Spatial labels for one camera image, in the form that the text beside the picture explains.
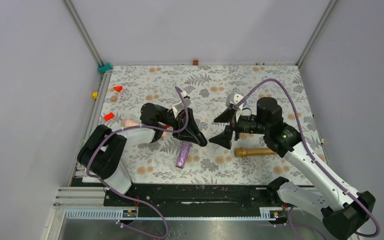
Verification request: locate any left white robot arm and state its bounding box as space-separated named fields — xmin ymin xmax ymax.
xmin=77 ymin=103 xmax=208 ymax=206

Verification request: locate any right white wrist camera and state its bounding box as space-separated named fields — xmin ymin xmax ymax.
xmin=226 ymin=93 xmax=244 ymax=122

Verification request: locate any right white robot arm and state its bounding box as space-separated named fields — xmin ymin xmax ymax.
xmin=209 ymin=97 xmax=376 ymax=240

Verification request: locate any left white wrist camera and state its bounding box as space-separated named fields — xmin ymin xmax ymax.
xmin=171 ymin=95 xmax=191 ymax=118

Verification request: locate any purple glitter microphone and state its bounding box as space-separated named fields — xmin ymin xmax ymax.
xmin=175 ymin=141 xmax=192 ymax=169

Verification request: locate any peach pink microphone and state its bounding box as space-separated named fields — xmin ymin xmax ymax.
xmin=120 ymin=118 xmax=168 ymax=138

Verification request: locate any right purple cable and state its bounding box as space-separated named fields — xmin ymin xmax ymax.
xmin=236 ymin=78 xmax=381 ymax=240

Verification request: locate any red rectangular block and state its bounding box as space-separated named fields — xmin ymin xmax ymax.
xmin=103 ymin=112 xmax=115 ymax=122

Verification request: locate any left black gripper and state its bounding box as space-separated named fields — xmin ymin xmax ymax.
xmin=158 ymin=106 xmax=204 ymax=145

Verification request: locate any red triangular block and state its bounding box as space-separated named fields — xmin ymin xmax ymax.
xmin=113 ymin=85 xmax=123 ymax=93

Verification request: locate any teal clamp block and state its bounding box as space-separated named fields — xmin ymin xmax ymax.
xmin=97 ymin=62 xmax=112 ymax=74

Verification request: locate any gold microphone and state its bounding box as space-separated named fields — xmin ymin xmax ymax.
xmin=234 ymin=147 xmax=277 ymax=158

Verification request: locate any black oval earbud case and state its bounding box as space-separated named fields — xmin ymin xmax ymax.
xmin=193 ymin=132 xmax=208 ymax=147

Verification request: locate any floral table mat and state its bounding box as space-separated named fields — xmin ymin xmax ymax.
xmin=95 ymin=65 xmax=324 ymax=186

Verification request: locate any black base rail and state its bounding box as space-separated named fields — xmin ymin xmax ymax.
xmin=103 ymin=183 xmax=291 ymax=223

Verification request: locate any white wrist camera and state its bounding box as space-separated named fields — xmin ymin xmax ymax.
xmin=171 ymin=95 xmax=191 ymax=118
xmin=226 ymin=93 xmax=244 ymax=122

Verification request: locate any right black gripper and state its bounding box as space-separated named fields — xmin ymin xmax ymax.
xmin=209 ymin=106 xmax=269 ymax=149

